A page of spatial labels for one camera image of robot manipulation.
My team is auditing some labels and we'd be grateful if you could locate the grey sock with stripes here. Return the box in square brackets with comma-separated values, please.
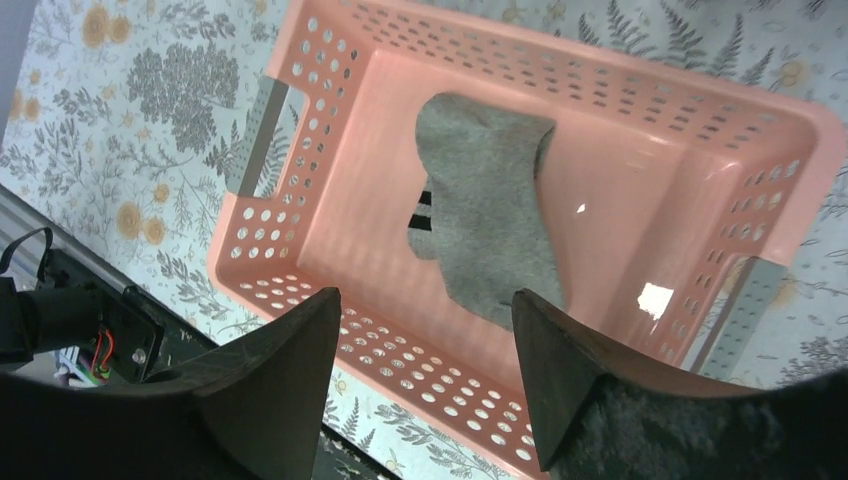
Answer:
[415, 93, 566, 330]

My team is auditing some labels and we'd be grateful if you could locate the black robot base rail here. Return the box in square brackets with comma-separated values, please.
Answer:
[1, 189, 218, 386]

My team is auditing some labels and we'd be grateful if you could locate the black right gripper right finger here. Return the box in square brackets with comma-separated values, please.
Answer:
[512, 289, 757, 471]

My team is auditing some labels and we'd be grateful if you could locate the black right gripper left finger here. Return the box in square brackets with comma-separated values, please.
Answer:
[142, 287, 341, 479]

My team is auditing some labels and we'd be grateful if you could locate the pink plastic basket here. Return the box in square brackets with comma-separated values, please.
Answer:
[208, 1, 847, 479]

